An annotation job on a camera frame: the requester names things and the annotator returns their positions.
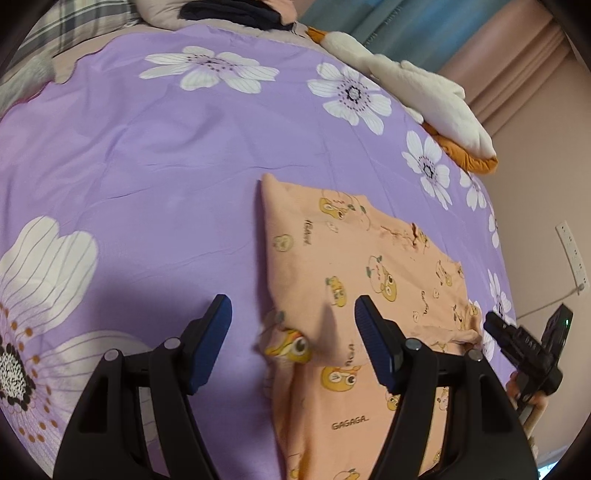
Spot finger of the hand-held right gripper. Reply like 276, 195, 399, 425
483, 311, 527, 358

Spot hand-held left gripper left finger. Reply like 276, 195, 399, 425
52, 294, 232, 480

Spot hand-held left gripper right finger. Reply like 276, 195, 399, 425
354, 295, 539, 480

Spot orange printed baby shirt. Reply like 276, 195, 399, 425
253, 173, 483, 480

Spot dark navy folded clothes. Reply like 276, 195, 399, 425
180, 0, 296, 33

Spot person's right hand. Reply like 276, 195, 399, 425
505, 371, 550, 418

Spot white power strip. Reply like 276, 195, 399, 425
556, 220, 588, 294

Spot orange plush toy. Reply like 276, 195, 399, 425
422, 122, 499, 175

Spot purple floral blanket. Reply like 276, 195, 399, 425
0, 22, 518, 480

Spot white goose plush toy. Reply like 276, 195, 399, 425
307, 25, 497, 160

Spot pink curtain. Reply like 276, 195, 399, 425
438, 18, 583, 139

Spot blue curtain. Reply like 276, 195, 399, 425
295, 0, 546, 65

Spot grey pillow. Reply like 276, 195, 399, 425
131, 0, 195, 24

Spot pink folded garment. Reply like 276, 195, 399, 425
265, 0, 301, 24

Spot plaid pillow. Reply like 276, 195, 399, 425
0, 0, 144, 100

